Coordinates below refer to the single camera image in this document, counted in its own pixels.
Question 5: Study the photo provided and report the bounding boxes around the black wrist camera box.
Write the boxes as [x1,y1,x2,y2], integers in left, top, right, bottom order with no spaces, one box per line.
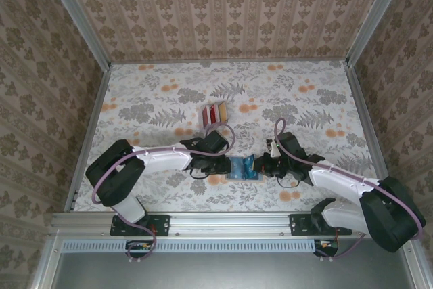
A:
[266,131,305,161]
[202,131,228,156]

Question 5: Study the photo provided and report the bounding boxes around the white slotted cable duct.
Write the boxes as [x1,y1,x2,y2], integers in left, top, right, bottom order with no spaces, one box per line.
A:
[62,238,339,253]

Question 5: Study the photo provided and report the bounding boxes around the aluminium frame post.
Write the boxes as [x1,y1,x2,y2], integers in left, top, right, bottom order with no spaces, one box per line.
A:
[42,0,112,72]
[344,0,407,66]

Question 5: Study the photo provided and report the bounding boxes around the aluminium side rail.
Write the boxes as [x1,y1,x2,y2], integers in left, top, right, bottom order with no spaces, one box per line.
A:
[344,60,402,212]
[69,64,112,212]

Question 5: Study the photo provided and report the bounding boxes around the dark blue credit card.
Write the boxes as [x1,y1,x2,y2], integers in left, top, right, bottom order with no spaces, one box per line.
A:
[243,154,260,180]

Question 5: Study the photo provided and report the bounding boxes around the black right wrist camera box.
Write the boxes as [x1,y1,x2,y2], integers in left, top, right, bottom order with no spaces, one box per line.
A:
[266,131,305,161]

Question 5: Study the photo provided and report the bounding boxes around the light blue card holder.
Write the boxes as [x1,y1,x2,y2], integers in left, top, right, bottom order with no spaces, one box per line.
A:
[225,154,262,184]

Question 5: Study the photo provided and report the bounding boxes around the purple cable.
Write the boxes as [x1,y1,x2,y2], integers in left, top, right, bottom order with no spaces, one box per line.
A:
[273,118,426,263]
[92,123,237,265]

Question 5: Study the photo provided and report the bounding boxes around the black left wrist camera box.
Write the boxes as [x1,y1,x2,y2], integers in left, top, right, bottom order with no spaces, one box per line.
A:
[202,131,228,156]

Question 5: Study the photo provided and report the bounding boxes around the thin black cable loop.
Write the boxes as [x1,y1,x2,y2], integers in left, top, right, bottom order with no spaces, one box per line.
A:
[189,166,212,181]
[277,173,302,188]

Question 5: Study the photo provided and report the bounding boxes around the long aluminium beam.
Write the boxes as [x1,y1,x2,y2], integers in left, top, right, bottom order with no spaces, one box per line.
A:
[50,210,416,236]

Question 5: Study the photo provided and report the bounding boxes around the grey metal sheet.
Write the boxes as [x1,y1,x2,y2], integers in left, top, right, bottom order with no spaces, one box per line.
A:
[50,238,419,289]

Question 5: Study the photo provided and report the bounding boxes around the black connector box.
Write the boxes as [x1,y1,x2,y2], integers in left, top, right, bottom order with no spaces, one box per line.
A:
[125,240,154,259]
[313,239,340,258]

